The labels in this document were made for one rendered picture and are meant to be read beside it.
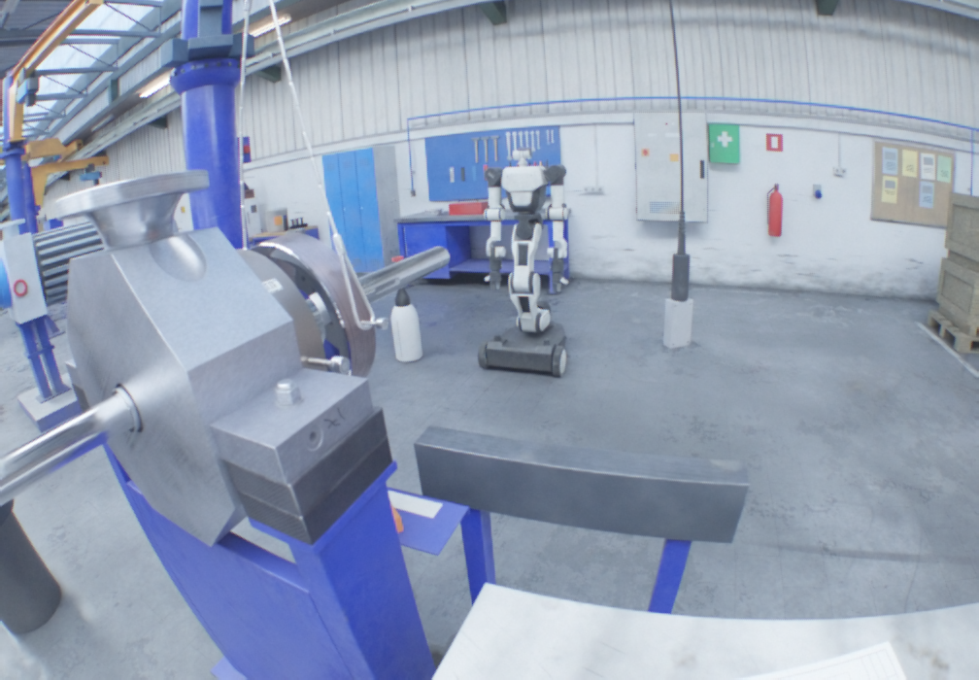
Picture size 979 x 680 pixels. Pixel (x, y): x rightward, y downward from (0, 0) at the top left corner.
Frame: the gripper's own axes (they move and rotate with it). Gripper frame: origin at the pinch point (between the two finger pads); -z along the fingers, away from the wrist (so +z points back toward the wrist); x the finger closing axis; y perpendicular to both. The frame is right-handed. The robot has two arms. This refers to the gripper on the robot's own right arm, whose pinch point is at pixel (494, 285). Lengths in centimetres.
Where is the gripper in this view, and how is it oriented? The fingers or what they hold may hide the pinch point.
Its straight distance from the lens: 325.5
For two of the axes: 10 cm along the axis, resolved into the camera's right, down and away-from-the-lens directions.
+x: -3.8, 1.1, -9.2
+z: 0.1, -9.9, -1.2
